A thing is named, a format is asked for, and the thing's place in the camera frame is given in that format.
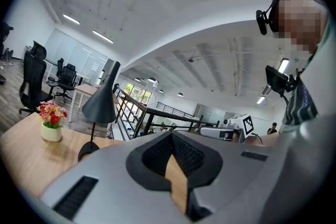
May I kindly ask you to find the person's right forearm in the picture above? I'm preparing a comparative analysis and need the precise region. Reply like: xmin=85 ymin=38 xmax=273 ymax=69
xmin=244 ymin=133 xmax=281 ymax=146

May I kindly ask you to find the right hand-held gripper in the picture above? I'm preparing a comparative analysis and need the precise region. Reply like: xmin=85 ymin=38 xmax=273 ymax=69
xmin=199 ymin=114 xmax=255 ymax=143

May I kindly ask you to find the black metal railing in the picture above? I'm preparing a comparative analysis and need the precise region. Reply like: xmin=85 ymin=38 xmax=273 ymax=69
xmin=156 ymin=101 xmax=195 ymax=119
xmin=114 ymin=88 xmax=222 ymax=140

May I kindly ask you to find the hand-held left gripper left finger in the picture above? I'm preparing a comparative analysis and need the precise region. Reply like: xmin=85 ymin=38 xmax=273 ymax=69
xmin=39 ymin=131 xmax=190 ymax=224

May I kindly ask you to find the large glass window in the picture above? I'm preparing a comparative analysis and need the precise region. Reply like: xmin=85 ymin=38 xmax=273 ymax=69
xmin=123 ymin=83 xmax=153 ymax=104

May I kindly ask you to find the black office chair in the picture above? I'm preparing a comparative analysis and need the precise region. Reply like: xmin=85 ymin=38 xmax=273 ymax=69
xmin=55 ymin=57 xmax=66 ymax=79
xmin=18 ymin=40 xmax=54 ymax=115
xmin=54 ymin=63 xmax=78 ymax=103

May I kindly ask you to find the black head-worn camera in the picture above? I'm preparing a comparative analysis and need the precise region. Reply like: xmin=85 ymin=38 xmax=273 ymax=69
xmin=256 ymin=9 xmax=279 ymax=36

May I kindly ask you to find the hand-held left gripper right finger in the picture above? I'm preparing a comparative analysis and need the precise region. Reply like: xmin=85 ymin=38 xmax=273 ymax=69
xmin=172 ymin=131 xmax=275 ymax=224

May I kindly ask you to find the person's green printed shirt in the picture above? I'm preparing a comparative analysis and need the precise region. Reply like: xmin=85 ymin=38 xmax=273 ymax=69
xmin=281 ymin=15 xmax=336 ymax=135

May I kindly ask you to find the small black monitor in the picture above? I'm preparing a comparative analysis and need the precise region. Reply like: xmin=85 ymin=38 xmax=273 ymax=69
xmin=265 ymin=65 xmax=290 ymax=97

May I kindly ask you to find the person's head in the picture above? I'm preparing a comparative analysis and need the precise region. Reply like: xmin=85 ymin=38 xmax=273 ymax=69
xmin=271 ymin=0 xmax=329 ymax=55

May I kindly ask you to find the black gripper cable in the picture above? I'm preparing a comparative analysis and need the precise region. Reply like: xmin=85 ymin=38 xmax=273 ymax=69
xmin=251 ymin=133 xmax=264 ymax=146

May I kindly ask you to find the white pot of pink flowers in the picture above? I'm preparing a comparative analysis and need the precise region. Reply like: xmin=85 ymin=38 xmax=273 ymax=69
xmin=38 ymin=100 xmax=69 ymax=143

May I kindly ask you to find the black desk lamp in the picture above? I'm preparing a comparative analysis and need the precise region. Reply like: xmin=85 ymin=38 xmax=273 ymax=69
xmin=77 ymin=61 xmax=122 ymax=162

